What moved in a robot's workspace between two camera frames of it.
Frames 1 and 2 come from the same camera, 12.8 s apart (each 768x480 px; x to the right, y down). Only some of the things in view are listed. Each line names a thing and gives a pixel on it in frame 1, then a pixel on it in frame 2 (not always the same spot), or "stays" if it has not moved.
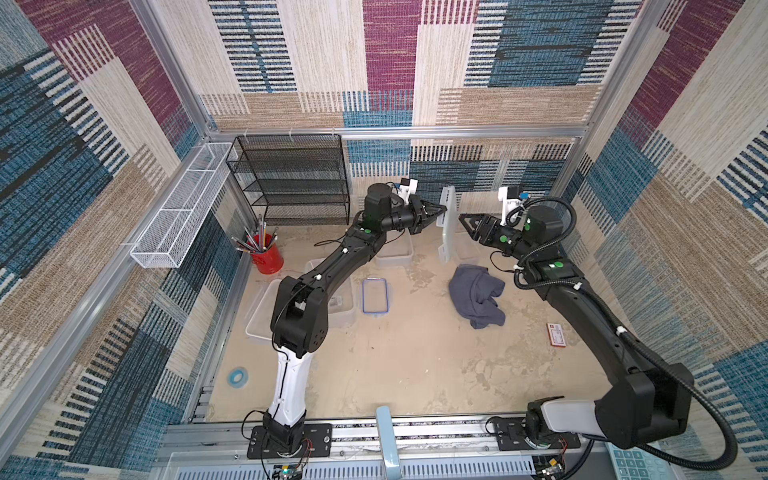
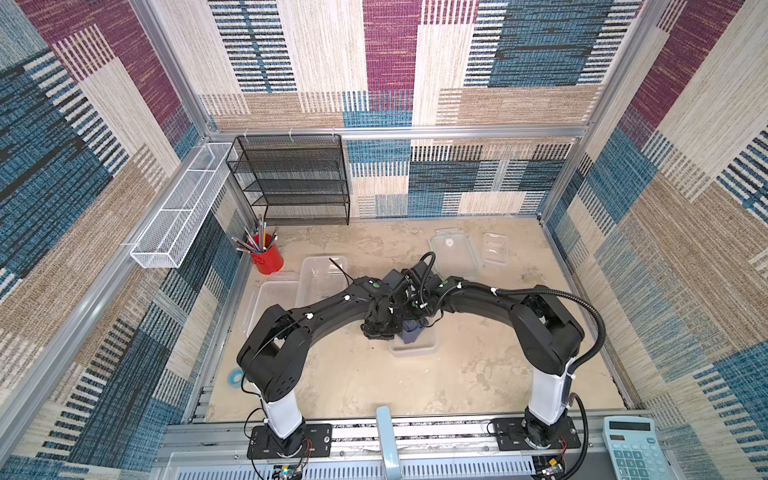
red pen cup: [266, 254] stays
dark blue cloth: [473, 291] to [410, 330]
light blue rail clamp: [388, 443] stays
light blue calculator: [639, 462] stays
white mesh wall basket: [164, 240] stays
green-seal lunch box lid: [448, 223] to [454, 254]
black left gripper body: [405, 219] to [388, 329]
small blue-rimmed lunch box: [466, 251] to [495, 250]
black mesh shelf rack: [298, 179] stays
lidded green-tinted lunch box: [397, 251] to [426, 344]
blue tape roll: [237, 377] stays
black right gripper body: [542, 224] to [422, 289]
